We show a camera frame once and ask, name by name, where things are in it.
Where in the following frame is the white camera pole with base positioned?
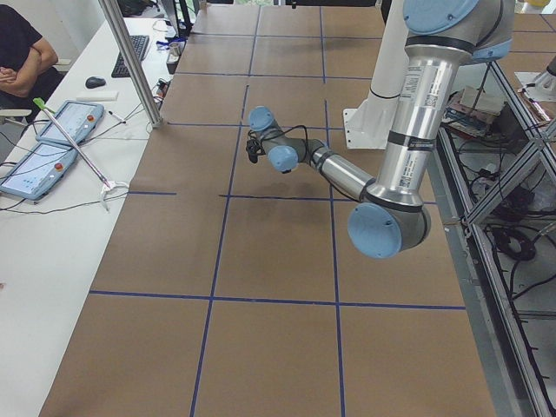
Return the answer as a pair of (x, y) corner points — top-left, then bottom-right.
(343, 0), (408, 149)

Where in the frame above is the seated person in black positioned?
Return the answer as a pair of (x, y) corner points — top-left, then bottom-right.
(1, 4), (63, 119)

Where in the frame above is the teach pendant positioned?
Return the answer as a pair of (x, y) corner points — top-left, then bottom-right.
(1, 142), (77, 201)
(36, 100), (104, 145)

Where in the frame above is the lower teach pendant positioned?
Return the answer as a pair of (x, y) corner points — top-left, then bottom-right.
(1, 142), (77, 201)

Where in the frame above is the long metal reacher stick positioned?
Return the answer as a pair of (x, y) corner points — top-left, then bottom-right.
(33, 97), (129, 212)

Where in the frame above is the black computer mouse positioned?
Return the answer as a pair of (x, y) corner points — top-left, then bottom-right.
(85, 76), (106, 89)

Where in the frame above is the aluminium frame post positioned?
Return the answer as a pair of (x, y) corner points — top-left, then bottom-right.
(98, 0), (162, 129)

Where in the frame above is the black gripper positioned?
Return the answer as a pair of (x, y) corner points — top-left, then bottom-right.
(246, 130), (266, 157)

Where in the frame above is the black keyboard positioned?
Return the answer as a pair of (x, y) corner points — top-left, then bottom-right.
(110, 34), (150, 79)

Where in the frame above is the silver metal cup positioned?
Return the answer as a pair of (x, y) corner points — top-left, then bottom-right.
(168, 42), (181, 63)

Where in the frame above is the upper teach pendant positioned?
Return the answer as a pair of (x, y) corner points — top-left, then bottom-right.
(36, 100), (104, 145)

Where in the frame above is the black marker pen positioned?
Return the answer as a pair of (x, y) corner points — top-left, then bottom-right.
(108, 110), (127, 124)

